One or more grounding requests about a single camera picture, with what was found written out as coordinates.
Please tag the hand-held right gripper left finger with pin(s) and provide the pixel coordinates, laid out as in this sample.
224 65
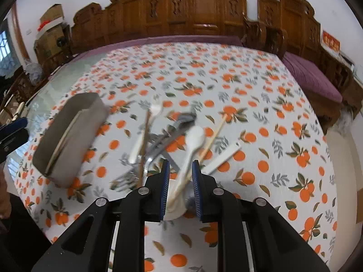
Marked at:
165 187

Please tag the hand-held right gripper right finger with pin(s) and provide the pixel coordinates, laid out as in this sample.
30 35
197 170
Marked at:
196 187

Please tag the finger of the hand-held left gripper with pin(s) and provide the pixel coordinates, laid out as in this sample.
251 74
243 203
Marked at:
14 125
11 147

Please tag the metal fork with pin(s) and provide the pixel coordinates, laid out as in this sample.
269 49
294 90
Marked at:
126 179

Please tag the white ceramic spoon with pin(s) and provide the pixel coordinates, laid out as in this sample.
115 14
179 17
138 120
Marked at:
195 140

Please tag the dark brown wooden chopstick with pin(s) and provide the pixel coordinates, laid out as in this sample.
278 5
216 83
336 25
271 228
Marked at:
146 136

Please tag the light wooden chopstick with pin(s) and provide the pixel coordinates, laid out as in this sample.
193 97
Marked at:
66 136
215 133

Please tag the metal spoon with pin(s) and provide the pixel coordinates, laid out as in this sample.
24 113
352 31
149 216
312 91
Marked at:
183 118

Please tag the grey utensil tray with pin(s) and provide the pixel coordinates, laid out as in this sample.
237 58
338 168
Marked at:
85 119

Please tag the person's left forearm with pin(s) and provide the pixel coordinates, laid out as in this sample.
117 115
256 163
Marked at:
4 201

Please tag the wooden chair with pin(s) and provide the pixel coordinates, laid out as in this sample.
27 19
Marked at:
17 90

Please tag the white flat stick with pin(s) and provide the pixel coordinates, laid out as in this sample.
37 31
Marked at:
224 157

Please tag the white plastic fork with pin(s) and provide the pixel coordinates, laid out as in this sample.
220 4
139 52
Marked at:
141 138

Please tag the clear plastic bag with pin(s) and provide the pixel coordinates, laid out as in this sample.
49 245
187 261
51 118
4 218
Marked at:
33 73

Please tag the window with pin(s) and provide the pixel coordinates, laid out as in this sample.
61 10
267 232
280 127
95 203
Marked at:
5 46

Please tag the wooden side cabinet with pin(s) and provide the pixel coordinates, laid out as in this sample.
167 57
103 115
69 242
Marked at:
48 48

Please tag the orange print tablecloth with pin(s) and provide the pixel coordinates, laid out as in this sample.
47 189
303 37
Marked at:
255 104

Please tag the purple bench cushion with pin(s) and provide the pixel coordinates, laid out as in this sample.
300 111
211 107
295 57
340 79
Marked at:
93 50

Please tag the cardboard box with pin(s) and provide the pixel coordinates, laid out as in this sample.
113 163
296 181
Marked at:
52 15

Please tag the purple armchair cushion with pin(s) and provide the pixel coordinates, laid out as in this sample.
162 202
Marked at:
312 76

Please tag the carved wooden bench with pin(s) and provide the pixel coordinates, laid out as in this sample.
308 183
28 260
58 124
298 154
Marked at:
198 8

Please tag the carved wooden armchair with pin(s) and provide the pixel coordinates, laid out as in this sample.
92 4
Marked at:
286 17

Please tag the red wall poster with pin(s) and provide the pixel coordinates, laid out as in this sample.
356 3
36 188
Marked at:
331 42

